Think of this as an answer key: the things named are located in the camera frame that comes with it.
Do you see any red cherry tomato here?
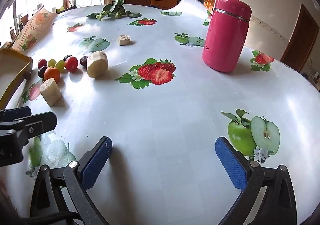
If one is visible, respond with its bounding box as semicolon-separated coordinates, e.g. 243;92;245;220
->
65;56;79;73

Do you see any small orange tangerine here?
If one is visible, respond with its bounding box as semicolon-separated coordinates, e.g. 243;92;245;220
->
44;66;61;83

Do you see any white fruit print tablecloth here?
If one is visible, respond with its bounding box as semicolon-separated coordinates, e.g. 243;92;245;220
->
0;0;320;225

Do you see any beige fruit print tablecloth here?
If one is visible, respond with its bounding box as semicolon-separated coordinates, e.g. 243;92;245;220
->
11;6;58;52

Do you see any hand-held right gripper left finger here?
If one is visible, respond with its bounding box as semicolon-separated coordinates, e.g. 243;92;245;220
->
30;136;113;225

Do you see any peeled banana piece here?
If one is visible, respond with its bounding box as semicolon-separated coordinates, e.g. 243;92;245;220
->
39;77;62;107
86;51;109;78
117;35;132;46

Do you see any green leafy vegetable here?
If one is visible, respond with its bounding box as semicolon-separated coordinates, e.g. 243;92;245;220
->
86;0;142;20

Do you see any yellow-edged cardboard box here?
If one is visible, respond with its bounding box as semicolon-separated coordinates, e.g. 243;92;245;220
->
0;48;33;109

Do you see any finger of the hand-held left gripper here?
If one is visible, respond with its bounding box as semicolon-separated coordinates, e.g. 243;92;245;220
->
0;106;32;122
0;112;57;138

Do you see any brown wooden door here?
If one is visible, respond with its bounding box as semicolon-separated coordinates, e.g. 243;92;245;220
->
280;3;320;71

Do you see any pink thermos flask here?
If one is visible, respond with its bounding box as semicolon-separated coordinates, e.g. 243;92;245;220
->
202;0;252;73

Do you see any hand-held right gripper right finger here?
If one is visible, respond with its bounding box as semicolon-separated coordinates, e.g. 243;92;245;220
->
215;136;298;225

